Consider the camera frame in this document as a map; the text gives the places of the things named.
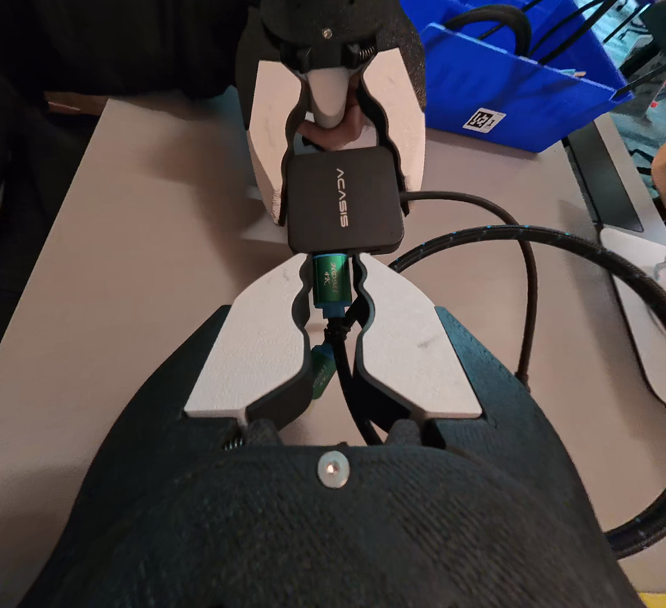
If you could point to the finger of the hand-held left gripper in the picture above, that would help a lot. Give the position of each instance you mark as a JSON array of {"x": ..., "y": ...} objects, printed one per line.
[
  {"x": 406, "y": 124},
  {"x": 268, "y": 139}
]

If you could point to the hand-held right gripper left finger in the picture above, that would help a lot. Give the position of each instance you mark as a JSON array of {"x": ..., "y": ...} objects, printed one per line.
[{"x": 249, "y": 347}]

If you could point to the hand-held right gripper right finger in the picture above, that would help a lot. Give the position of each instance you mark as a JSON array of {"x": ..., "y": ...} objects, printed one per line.
[{"x": 411, "y": 347}]

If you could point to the blue plastic bin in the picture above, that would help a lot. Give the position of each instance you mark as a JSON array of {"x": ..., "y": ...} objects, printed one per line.
[{"x": 494, "y": 92}]

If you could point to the square adapter hub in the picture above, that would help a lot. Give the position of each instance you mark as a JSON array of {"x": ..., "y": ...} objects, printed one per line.
[{"x": 343, "y": 197}]

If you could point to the person's left forearm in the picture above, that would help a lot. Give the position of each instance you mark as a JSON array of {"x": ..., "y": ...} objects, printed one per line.
[{"x": 130, "y": 9}]

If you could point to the person's left hand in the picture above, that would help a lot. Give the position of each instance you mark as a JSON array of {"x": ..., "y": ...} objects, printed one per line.
[{"x": 354, "y": 124}]

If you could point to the wooden document stand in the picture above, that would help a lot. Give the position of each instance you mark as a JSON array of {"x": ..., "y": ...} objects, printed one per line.
[{"x": 640, "y": 306}]

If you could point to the person's dark clothing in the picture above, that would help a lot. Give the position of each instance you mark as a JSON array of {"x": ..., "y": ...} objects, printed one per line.
[{"x": 36, "y": 202}]

